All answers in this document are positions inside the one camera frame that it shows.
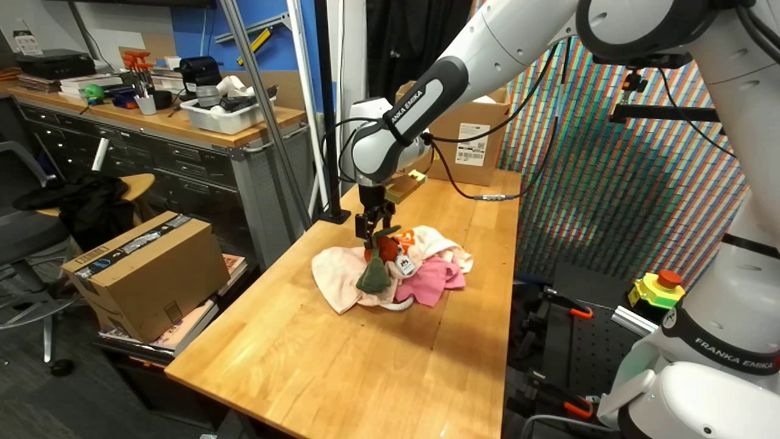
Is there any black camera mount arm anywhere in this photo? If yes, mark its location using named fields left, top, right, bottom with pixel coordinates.
left=607, top=67, right=726, bottom=126

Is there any yellow red emergency stop button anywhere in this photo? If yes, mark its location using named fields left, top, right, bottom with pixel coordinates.
left=627, top=265, right=687, bottom=314

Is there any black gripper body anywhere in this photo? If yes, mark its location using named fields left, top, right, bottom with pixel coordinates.
left=356, top=183, right=401, bottom=224

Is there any multicolour patterned backdrop panel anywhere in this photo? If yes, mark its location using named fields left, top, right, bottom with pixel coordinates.
left=453, top=35, right=752, bottom=288

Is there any white plastic bin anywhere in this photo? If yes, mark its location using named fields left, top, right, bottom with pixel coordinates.
left=178, top=94, right=262, bottom=136

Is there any black curtain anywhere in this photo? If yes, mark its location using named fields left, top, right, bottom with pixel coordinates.
left=363, top=0, right=475, bottom=104

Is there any black case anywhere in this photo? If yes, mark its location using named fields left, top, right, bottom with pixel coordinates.
left=14, top=49, right=101, bottom=83

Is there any black bar camera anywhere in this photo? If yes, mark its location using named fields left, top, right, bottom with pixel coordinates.
left=592, top=52, right=694, bottom=71

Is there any black clamp with orange handles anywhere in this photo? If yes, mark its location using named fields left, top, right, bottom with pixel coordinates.
left=518, top=277, right=621, bottom=425

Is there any pink shirt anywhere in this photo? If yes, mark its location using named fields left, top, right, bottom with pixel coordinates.
left=396, top=250, right=470, bottom=309

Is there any peach shirt with orange print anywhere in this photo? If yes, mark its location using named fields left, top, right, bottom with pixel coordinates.
left=310, top=224, right=475, bottom=316

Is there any wooden top workbench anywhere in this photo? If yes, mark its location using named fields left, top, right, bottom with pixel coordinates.
left=0, top=80, right=317, bottom=271

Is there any grey mesh office chair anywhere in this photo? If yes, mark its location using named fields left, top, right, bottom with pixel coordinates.
left=0, top=136, right=85, bottom=378

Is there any black camera stand pole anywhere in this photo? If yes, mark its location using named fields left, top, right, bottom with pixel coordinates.
left=312, top=0, right=354, bottom=226

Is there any black jacket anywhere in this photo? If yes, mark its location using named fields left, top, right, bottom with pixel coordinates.
left=12, top=174, right=140, bottom=254

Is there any cardboard box with black tape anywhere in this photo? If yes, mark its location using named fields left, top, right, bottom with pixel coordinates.
left=62, top=210, right=234, bottom=344

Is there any wooden stool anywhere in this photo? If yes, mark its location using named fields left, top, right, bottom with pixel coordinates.
left=34, top=171, right=158, bottom=221

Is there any cardboard box with shipping label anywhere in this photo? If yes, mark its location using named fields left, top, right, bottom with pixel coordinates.
left=423, top=94, right=515, bottom=188

